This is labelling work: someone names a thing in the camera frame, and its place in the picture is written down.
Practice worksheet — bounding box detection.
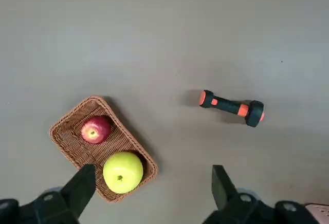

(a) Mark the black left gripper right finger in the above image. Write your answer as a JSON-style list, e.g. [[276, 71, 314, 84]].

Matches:
[[205, 165, 318, 224]]

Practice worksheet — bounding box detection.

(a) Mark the red apple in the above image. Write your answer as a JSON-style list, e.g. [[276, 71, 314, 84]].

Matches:
[[81, 115, 112, 145]]

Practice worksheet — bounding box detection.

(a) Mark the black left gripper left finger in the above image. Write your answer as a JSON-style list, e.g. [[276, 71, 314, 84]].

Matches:
[[0, 164, 96, 224]]

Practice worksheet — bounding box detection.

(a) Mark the brown wicker basket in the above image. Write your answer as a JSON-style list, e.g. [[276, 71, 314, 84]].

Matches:
[[48, 95, 159, 203]]

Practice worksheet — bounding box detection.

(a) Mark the pink plastic basket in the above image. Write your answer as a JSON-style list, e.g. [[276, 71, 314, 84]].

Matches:
[[303, 202, 329, 224]]

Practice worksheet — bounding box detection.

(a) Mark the yellow-green apple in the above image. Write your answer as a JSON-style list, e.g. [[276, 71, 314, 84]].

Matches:
[[102, 151, 144, 194]]

